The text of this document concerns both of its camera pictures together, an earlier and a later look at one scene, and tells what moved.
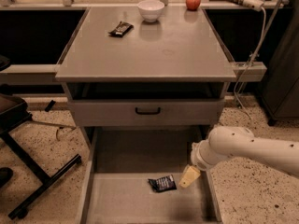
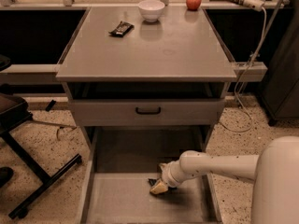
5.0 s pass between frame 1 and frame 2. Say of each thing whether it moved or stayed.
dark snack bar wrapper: stayed
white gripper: moved
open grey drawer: stayed
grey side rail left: stayed
